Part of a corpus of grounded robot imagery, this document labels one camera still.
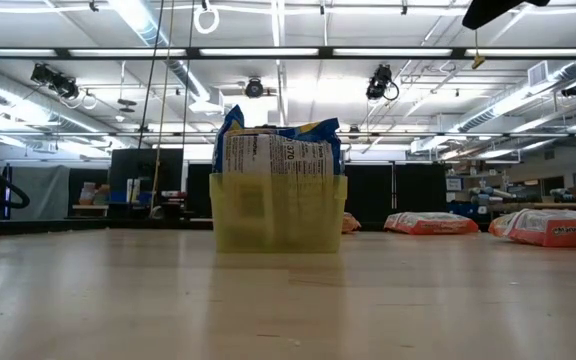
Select blue Maruchan soy sauce packet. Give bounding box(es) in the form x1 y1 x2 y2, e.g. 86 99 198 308
211 103 343 176
221 130 338 176

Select orange Maruchan noodle packet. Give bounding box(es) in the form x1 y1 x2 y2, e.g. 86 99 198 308
383 211 480 236
342 212 362 234
487 208 576 249

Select white ceiling air vent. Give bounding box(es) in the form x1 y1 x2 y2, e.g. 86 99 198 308
527 60 549 87

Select wooden background workbench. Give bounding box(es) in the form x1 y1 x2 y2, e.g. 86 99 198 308
487 198 576 211

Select wide black partition panel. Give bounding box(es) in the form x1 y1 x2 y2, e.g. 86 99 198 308
343 162 447 224

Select round black ceiling spotlight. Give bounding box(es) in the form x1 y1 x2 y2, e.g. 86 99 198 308
244 77 265 99

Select yellow translucent plastic bin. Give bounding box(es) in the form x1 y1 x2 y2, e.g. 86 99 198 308
208 172 348 254

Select black overhead beam with lights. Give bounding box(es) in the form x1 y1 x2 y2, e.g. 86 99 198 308
0 45 576 61

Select narrow black partition panel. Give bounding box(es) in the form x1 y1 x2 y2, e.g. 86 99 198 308
186 162 214 219

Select black monitor screen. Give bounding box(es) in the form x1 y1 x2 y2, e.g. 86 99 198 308
109 148 184 204

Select black double ceiling spotlight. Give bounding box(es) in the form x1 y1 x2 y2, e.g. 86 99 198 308
30 63 80 100

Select orange and white containers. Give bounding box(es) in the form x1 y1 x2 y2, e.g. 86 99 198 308
78 181 112 207

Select grey fabric cover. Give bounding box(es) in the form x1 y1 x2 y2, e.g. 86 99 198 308
10 164 72 222

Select yellow hanging cable with plug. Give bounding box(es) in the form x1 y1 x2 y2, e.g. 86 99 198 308
471 27 487 70

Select black ceiling spotlight with cable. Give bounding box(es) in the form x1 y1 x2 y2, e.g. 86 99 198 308
366 63 400 101

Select white hanging cable loop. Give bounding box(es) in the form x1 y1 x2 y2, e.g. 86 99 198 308
192 3 221 35

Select thin black hanging cable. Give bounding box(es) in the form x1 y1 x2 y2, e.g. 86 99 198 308
181 0 195 151

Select silver ventilation duct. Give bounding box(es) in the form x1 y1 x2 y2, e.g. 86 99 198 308
107 0 225 115

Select black aluminium table frame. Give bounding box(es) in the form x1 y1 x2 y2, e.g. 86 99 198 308
0 214 492 239

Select black looped hose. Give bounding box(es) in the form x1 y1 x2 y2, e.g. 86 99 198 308
0 169 32 211

